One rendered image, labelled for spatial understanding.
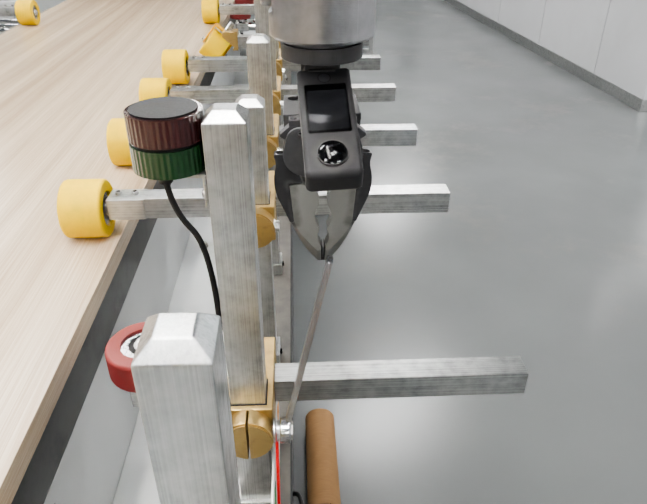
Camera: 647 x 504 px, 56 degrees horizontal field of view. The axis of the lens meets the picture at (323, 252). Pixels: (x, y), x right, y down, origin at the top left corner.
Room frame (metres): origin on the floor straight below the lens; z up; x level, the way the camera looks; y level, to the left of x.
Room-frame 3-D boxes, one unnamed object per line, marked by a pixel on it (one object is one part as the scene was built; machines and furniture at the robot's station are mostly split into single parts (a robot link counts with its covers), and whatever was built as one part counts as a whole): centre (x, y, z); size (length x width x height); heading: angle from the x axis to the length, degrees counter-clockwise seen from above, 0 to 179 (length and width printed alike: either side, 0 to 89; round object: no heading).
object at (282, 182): (0.52, 0.02, 1.08); 0.05 x 0.02 x 0.09; 93
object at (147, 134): (0.46, 0.12, 1.16); 0.06 x 0.06 x 0.02
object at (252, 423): (0.49, 0.08, 0.84); 0.13 x 0.06 x 0.05; 3
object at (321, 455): (1.06, 0.00, 0.04); 0.30 x 0.08 x 0.08; 3
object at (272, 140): (0.98, 0.10, 0.94); 0.13 x 0.06 x 0.05; 3
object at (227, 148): (0.46, 0.08, 0.93); 0.03 x 0.03 x 0.48; 3
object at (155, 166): (0.46, 0.12, 1.13); 0.06 x 0.06 x 0.02
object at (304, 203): (0.54, 0.02, 1.04); 0.06 x 0.03 x 0.09; 3
